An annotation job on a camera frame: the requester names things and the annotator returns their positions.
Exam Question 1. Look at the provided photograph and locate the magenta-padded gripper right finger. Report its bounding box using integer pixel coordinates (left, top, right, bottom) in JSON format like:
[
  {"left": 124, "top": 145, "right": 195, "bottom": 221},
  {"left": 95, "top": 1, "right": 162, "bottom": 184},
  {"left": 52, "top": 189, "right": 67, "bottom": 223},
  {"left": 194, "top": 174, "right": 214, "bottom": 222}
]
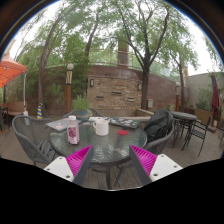
[{"left": 128, "top": 144, "right": 184, "bottom": 187}]

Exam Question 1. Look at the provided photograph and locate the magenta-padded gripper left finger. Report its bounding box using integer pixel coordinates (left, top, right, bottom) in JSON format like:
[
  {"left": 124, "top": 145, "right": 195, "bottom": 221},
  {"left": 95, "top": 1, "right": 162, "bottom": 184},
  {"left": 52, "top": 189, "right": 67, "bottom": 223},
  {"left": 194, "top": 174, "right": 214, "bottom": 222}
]
[{"left": 43, "top": 144, "right": 95, "bottom": 187}]

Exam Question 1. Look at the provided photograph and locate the pink drink bottle white cap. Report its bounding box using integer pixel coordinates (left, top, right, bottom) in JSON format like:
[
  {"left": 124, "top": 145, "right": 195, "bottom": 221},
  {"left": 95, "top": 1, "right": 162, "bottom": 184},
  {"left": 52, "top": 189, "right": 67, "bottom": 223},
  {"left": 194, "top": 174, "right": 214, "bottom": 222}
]
[{"left": 66, "top": 115, "right": 81, "bottom": 146}]

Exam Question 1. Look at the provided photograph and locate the grey wicker chair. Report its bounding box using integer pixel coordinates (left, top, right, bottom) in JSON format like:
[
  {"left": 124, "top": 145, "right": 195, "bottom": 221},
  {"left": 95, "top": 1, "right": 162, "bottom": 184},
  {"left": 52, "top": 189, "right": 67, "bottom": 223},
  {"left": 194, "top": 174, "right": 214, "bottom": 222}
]
[
  {"left": 114, "top": 123, "right": 176, "bottom": 186},
  {"left": 63, "top": 107, "right": 104, "bottom": 120},
  {"left": 11, "top": 114, "right": 66, "bottom": 167}
]

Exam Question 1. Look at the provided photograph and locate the silver laptop with stickers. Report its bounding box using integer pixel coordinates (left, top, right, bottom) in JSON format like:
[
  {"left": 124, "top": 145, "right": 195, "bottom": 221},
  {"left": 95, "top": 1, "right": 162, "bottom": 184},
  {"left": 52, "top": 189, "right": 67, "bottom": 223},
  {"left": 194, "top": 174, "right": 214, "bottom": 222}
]
[{"left": 45, "top": 118, "right": 83, "bottom": 132}]

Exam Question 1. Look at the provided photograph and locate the black metal chair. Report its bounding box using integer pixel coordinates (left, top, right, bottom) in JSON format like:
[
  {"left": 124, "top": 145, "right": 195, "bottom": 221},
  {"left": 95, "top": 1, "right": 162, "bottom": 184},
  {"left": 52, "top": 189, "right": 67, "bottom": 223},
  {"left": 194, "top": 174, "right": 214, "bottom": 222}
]
[{"left": 181, "top": 115, "right": 212, "bottom": 158}]

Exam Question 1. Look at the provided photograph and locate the round dark patio table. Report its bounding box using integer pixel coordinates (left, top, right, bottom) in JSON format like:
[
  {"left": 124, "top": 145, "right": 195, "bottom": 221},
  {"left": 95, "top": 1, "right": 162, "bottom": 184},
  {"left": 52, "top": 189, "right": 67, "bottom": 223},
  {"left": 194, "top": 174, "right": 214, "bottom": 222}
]
[{"left": 171, "top": 111, "right": 198, "bottom": 149}]

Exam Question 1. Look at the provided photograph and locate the white ceramic mug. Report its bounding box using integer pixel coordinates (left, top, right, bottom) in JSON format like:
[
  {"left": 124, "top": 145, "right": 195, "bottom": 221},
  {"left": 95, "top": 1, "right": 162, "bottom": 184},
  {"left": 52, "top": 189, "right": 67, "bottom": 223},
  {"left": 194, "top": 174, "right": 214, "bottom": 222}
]
[{"left": 92, "top": 118, "right": 110, "bottom": 137}]

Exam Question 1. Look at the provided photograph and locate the blue yellow striped cone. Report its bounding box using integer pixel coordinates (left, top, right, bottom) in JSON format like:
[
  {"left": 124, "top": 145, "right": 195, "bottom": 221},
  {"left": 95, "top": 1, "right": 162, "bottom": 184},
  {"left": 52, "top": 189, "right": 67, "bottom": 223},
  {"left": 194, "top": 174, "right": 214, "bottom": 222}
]
[{"left": 36, "top": 102, "right": 45, "bottom": 120}]

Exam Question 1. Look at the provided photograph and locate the dark laptop with stickers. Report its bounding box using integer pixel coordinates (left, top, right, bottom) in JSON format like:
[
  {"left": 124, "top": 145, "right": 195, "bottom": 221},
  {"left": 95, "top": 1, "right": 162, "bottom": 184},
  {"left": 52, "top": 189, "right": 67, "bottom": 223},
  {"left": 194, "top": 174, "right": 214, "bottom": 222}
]
[{"left": 108, "top": 116, "right": 143, "bottom": 130}]

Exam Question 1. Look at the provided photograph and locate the green potted plant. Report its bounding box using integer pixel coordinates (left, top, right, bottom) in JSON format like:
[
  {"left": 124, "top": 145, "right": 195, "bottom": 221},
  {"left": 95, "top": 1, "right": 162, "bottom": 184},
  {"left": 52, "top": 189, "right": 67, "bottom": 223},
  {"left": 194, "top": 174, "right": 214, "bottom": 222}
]
[{"left": 71, "top": 94, "right": 92, "bottom": 122}]

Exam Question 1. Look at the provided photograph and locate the dark outdoor chair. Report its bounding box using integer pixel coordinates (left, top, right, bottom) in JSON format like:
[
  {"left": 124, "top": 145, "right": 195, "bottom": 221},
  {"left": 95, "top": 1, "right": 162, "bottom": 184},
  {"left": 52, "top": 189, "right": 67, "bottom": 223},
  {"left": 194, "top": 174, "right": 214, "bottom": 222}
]
[{"left": 0, "top": 106, "right": 10, "bottom": 133}]

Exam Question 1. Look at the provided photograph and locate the dark-trunked tall tree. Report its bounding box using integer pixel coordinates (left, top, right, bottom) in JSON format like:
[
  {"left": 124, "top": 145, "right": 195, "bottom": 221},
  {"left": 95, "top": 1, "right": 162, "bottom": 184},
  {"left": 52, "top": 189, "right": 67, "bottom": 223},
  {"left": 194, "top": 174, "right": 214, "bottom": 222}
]
[{"left": 113, "top": 0, "right": 189, "bottom": 111}]

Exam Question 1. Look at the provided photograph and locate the closed maroon umbrella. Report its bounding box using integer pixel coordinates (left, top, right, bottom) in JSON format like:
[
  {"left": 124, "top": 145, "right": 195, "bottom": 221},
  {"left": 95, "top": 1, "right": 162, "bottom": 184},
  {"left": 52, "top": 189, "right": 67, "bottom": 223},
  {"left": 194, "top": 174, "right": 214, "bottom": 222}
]
[{"left": 210, "top": 71, "right": 221, "bottom": 128}]

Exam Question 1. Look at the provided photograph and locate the slender leaning tree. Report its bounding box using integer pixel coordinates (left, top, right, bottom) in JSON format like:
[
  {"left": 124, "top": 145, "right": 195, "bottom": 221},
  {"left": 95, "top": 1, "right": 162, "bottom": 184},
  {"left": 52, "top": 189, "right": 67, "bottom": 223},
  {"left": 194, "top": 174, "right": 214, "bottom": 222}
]
[{"left": 16, "top": 0, "right": 101, "bottom": 118}]

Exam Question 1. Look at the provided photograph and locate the orange patio umbrella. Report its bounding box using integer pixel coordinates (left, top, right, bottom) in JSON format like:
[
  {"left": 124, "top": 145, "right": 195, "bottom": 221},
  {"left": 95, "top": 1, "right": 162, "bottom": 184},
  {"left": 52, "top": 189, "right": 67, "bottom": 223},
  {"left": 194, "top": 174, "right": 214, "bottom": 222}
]
[{"left": 0, "top": 53, "right": 28, "bottom": 88}]

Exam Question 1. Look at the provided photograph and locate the wooden lamp post globe light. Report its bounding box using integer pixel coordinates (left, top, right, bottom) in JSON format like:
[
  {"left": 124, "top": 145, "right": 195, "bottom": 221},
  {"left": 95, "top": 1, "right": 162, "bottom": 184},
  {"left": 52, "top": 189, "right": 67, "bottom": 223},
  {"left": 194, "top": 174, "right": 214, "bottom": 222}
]
[
  {"left": 175, "top": 81, "right": 181, "bottom": 113},
  {"left": 64, "top": 63, "right": 75, "bottom": 114}
]

